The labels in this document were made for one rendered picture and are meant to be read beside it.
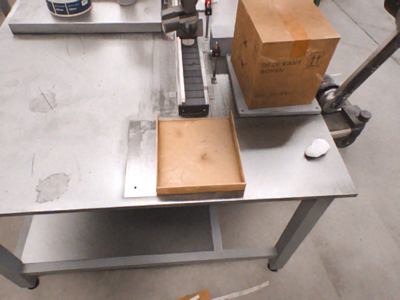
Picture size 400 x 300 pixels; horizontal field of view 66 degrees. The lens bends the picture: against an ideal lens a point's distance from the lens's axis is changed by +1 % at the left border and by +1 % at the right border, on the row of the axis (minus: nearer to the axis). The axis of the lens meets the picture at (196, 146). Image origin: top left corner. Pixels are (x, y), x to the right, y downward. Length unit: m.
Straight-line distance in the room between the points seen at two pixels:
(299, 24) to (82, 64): 0.85
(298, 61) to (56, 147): 0.82
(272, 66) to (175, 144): 0.39
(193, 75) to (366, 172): 1.44
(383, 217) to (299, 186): 1.19
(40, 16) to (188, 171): 1.06
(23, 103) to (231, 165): 0.78
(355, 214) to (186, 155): 1.30
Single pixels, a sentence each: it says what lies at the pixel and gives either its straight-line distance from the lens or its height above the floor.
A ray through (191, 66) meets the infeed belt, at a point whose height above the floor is 0.88.
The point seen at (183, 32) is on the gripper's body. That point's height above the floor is 0.99.
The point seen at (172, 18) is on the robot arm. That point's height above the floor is 1.08.
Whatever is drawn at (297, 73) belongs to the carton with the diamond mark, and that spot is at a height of 1.00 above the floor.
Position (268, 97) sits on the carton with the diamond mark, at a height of 0.90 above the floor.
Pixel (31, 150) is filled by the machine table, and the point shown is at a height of 0.83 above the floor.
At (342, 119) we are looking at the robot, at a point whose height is 0.24.
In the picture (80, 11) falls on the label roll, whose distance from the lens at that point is 1.63.
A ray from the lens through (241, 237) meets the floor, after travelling 1.77.
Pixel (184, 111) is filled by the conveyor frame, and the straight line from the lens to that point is 1.09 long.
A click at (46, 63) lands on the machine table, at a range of 1.45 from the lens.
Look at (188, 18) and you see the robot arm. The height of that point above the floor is 1.08.
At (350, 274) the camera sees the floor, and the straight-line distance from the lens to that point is 1.88.
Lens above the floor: 1.62
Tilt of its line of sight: 51 degrees down
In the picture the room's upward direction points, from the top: 2 degrees clockwise
